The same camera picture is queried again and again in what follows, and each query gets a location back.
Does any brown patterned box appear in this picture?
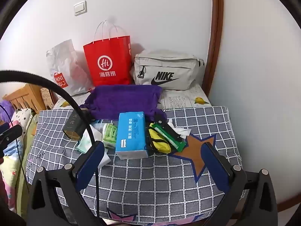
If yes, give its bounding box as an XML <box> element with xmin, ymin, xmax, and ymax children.
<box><xmin>40</xmin><ymin>88</ymin><xmax>53</xmax><ymax>110</ymax></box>

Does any beige waist bag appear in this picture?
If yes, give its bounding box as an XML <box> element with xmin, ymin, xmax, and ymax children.
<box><xmin>133</xmin><ymin>50</ymin><xmax>205</xmax><ymax>90</ymax></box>

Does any green wipes packet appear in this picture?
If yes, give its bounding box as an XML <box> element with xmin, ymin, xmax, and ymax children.
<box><xmin>154</xmin><ymin>122</ymin><xmax>186</xmax><ymax>152</ymax></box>

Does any yellow pouch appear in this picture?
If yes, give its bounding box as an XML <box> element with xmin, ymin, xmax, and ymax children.
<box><xmin>146</xmin><ymin>122</ymin><xmax>172</xmax><ymax>155</ymax></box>

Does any white wall light switch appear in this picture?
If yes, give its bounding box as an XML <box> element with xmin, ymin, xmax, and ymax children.
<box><xmin>74</xmin><ymin>1</ymin><xmax>87</xmax><ymax>16</ymax></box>

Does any black cloth strip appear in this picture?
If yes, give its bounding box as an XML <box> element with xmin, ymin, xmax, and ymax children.
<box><xmin>155</xmin><ymin>113</ymin><xmax>185</xmax><ymax>142</ymax></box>

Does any wooden headboard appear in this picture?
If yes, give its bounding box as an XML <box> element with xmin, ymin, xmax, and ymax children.
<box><xmin>2</xmin><ymin>83</ymin><xmax>59</xmax><ymax>113</ymax></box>

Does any purple towel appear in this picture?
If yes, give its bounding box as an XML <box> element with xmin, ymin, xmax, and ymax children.
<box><xmin>80</xmin><ymin>84</ymin><xmax>168</xmax><ymax>121</ymax></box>

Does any floral bedding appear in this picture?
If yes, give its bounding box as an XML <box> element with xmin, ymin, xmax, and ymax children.
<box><xmin>0</xmin><ymin>108</ymin><xmax>38</xmax><ymax>217</ymax></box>

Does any small green tissue pack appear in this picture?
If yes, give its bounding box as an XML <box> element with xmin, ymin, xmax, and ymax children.
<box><xmin>103</xmin><ymin>123</ymin><xmax>119</xmax><ymax>149</ymax></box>

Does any red paper shopping bag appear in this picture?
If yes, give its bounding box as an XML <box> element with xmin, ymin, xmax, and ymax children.
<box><xmin>83</xmin><ymin>20</ymin><xmax>132</xmax><ymax>87</ymax></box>

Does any white tissue wad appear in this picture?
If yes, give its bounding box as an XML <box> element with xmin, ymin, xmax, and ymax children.
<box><xmin>168</xmin><ymin>120</ymin><xmax>191</xmax><ymax>137</ymax></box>

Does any brown wooden door frame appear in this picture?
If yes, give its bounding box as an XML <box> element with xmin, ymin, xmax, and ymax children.
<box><xmin>202</xmin><ymin>0</ymin><xmax>224</xmax><ymax>97</ymax></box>

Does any white plastic shopping bag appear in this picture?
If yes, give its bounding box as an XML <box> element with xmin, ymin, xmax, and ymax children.
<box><xmin>46</xmin><ymin>39</ymin><xmax>94</xmax><ymax>96</ymax></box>

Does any white glove with green cuff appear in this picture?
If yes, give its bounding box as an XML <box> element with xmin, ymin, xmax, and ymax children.
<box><xmin>76</xmin><ymin>124</ymin><xmax>105</xmax><ymax>153</ymax></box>

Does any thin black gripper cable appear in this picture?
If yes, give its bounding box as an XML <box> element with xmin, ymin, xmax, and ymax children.
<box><xmin>0</xmin><ymin>105</ymin><xmax>27</xmax><ymax>193</ymax></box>

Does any blue tissue pack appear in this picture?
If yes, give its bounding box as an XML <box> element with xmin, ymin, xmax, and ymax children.
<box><xmin>115</xmin><ymin>111</ymin><xmax>149</xmax><ymax>160</ymax></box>

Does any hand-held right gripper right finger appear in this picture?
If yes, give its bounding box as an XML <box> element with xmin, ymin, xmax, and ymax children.
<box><xmin>203</xmin><ymin>141</ymin><xmax>278</xmax><ymax>226</ymax></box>

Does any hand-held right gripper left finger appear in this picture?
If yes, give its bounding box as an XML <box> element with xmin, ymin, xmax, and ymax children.
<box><xmin>27</xmin><ymin>142</ymin><xmax>105</xmax><ymax>226</ymax></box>

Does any purple plush toy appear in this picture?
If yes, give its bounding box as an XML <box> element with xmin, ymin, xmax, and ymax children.
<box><xmin>0</xmin><ymin>100</ymin><xmax>16</xmax><ymax>123</ymax></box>

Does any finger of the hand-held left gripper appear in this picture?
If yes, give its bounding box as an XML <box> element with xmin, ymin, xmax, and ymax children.
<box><xmin>0</xmin><ymin>122</ymin><xmax>23</xmax><ymax>144</ymax></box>

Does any lemon printed bed sheet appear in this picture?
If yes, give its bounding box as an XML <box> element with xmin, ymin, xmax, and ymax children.
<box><xmin>53</xmin><ymin>83</ymin><xmax>212</xmax><ymax>110</ymax></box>

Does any thick black gripper cable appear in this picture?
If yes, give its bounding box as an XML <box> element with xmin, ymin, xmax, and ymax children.
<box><xmin>0</xmin><ymin>69</ymin><xmax>100</xmax><ymax>217</ymax></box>

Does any dark green tin box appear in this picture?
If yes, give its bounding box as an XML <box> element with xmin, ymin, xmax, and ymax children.
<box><xmin>63</xmin><ymin>109</ymin><xmax>91</xmax><ymax>142</ymax></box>

